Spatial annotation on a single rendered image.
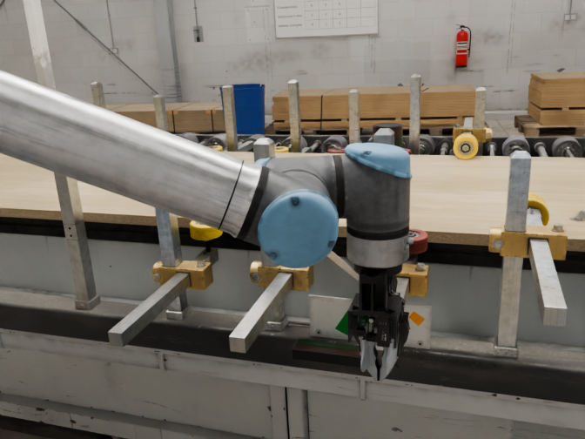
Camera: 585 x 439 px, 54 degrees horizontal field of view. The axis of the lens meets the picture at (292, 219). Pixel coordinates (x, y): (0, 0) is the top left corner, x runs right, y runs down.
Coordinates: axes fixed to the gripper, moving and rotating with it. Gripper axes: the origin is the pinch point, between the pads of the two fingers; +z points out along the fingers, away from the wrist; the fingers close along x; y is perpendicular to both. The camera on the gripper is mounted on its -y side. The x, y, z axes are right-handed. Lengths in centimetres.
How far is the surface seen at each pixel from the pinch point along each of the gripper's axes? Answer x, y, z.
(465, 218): 11, -57, -9
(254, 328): -23.6, -5.4, -1.7
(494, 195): 18, -77, -9
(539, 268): 23.8, -14.5, -13.9
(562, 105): 100, -628, 36
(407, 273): 0.9, -28.9, -5.0
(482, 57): 12, -750, -13
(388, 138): -3.2, -28.9, -32.5
